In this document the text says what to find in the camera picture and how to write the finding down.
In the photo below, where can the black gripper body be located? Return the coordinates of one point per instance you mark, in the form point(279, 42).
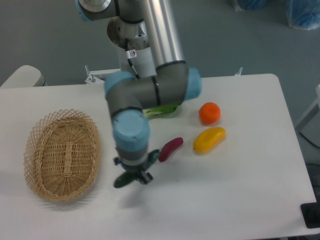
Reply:
point(134, 166)

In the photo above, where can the dark green cucumber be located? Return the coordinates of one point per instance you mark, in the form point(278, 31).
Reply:
point(127, 178)

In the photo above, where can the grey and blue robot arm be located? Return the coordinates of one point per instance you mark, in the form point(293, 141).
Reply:
point(149, 24)

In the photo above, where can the woven wicker basket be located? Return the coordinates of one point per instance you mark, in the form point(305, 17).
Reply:
point(62, 155)

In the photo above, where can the purple sweet potato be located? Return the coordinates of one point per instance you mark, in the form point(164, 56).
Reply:
point(169, 148)

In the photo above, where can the green bok choy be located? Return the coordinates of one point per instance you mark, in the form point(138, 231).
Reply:
point(160, 110)

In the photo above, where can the yellow mango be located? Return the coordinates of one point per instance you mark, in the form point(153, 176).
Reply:
point(209, 139)

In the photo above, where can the orange tangerine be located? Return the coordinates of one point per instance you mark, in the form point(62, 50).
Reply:
point(209, 113)

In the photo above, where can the white chair backrest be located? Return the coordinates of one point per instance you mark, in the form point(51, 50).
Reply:
point(25, 77)

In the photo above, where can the black device at table edge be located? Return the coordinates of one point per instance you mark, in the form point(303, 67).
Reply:
point(311, 214)

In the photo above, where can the blue plastic bag left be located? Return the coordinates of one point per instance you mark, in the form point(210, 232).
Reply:
point(248, 5)

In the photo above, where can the blue plastic bag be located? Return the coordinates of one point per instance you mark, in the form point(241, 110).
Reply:
point(248, 5)
point(303, 14)

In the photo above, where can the blue plastic bag right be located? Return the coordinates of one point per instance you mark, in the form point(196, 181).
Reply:
point(303, 14)

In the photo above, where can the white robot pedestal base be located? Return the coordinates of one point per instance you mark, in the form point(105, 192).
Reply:
point(134, 54)

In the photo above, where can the white furniture frame right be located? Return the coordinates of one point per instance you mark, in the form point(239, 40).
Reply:
point(310, 112)

